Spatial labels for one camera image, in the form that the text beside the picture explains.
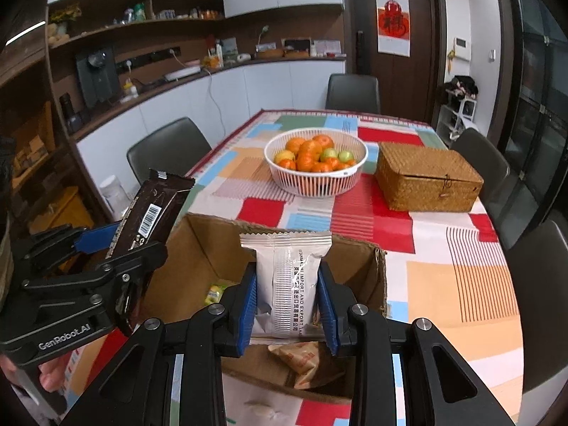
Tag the red white wall calendar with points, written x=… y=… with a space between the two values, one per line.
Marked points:
x=392 y=24

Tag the dark brown snack bar packet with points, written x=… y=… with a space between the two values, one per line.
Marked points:
x=155 y=204

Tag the white snack packet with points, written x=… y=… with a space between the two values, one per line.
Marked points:
x=288 y=275

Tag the wooden wall shelf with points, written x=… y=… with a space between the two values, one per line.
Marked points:
x=133 y=35

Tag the white round appliance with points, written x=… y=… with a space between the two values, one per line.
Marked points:
x=182 y=74

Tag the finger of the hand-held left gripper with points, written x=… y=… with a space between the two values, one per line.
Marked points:
x=95 y=237
x=133 y=262

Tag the dark bag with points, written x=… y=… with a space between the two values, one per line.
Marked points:
x=461 y=85

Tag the white stool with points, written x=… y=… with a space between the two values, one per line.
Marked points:
x=461 y=113

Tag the white plastic fruit basket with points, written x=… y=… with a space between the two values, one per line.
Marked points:
x=310 y=186

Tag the wicker counter tray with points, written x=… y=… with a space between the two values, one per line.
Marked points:
x=270 y=52

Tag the woven wicker lidded basket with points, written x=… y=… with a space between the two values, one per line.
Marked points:
x=421 y=177

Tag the dark grey dining chair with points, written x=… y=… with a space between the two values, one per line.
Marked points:
x=353 y=93
x=483 y=159
x=546 y=297
x=168 y=146

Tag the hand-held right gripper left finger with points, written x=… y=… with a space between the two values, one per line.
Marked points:
x=248 y=315

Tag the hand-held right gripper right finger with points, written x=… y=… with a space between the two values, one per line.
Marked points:
x=328 y=315

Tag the brown cardboard box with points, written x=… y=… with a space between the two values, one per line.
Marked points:
x=199 y=253

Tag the orange brown snack packet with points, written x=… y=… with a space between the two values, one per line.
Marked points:
x=306 y=361

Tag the yellow flower bunch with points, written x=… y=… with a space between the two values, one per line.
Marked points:
x=65 y=13

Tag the white wall intercom panel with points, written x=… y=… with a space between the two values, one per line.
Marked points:
x=461 y=49

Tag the person's left hand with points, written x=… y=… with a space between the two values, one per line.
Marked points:
x=54 y=373

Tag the white desk lamp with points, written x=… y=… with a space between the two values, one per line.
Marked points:
x=263 y=31

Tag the dark brown door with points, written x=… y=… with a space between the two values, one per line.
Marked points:
x=361 y=22

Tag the yellow green fruit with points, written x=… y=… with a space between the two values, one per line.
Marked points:
x=283 y=156

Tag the yellow green candy packet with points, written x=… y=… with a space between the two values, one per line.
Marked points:
x=215 y=295

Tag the small white wrapper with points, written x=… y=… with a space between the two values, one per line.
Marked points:
x=266 y=410

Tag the pile of tangerines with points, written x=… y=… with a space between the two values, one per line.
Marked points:
x=306 y=155

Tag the wooden side cabinet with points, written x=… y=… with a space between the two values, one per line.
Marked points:
x=40 y=164

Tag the white plastic jar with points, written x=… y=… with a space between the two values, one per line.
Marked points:
x=114 y=195

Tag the white counter cabinet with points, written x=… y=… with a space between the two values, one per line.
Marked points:
x=266 y=84

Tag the dark glass door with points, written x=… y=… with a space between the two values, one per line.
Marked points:
x=532 y=120

